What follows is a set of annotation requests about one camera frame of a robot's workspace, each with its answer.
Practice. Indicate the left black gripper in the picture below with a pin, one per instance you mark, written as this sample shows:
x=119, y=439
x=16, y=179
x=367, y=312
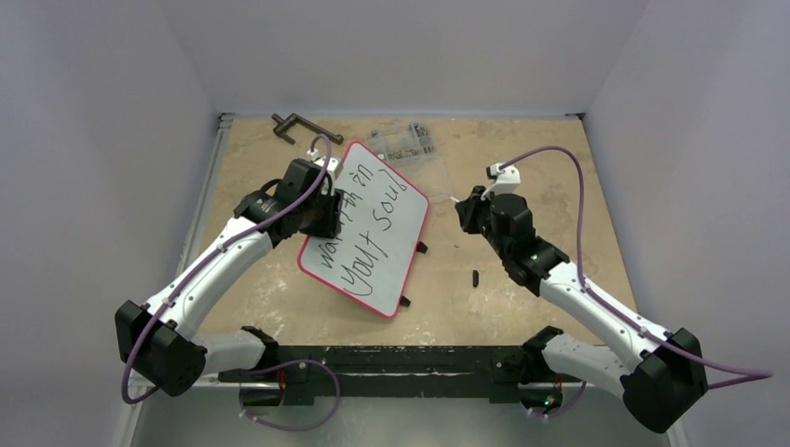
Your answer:
x=332, y=202

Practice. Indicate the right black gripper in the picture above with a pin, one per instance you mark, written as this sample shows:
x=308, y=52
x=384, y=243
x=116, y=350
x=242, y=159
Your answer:
x=467, y=211

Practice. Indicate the red framed whiteboard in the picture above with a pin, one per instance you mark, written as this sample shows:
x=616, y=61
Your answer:
x=382, y=218

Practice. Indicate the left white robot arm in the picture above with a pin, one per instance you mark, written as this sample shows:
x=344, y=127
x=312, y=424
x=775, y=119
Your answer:
x=159, y=339

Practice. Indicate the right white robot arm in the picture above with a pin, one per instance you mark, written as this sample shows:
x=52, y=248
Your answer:
x=648, y=367

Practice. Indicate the clear plastic parts box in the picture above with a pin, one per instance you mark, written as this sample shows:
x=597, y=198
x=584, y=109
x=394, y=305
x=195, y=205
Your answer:
x=411, y=149

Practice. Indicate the black metal clamp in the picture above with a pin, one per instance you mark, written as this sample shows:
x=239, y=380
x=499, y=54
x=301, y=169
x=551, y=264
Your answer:
x=284, y=124

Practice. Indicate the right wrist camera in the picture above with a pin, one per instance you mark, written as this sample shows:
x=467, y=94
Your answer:
x=505, y=180

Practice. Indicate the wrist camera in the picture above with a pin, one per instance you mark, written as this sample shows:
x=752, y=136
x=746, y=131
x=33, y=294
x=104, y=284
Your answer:
x=505, y=180
x=332, y=164

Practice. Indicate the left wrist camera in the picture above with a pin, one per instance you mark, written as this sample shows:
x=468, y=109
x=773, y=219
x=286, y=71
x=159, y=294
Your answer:
x=332, y=164

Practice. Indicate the aluminium frame rail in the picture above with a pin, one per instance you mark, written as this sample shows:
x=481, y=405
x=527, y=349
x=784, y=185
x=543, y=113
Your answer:
x=194, y=235

